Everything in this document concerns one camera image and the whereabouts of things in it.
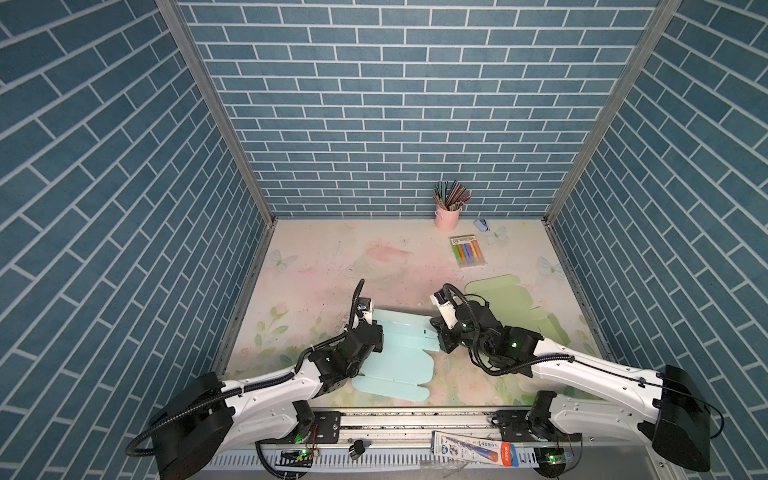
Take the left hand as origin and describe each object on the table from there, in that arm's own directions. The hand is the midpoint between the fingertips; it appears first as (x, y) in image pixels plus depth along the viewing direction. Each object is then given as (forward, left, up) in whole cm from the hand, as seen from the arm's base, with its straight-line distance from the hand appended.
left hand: (379, 321), depth 84 cm
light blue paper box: (-12, -7, -3) cm, 14 cm away
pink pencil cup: (+41, -25, -1) cm, 48 cm away
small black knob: (-30, +5, -5) cm, 31 cm away
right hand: (-3, -13, +6) cm, 15 cm away
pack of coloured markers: (+30, -32, -6) cm, 44 cm away
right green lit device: (-33, -42, -8) cm, 53 cm away
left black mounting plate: (-25, +13, -8) cm, 30 cm away
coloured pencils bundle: (+49, -27, +5) cm, 56 cm away
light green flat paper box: (+8, -44, -8) cm, 46 cm away
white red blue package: (-30, -23, -7) cm, 38 cm away
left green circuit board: (-30, +18, -10) cm, 37 cm away
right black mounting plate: (-26, -34, -7) cm, 43 cm away
